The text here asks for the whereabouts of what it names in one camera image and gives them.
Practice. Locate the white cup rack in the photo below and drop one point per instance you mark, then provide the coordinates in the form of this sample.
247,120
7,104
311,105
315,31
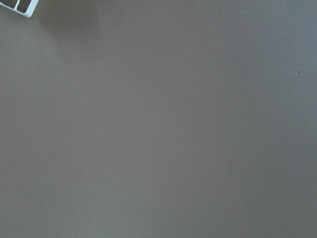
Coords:
22,7

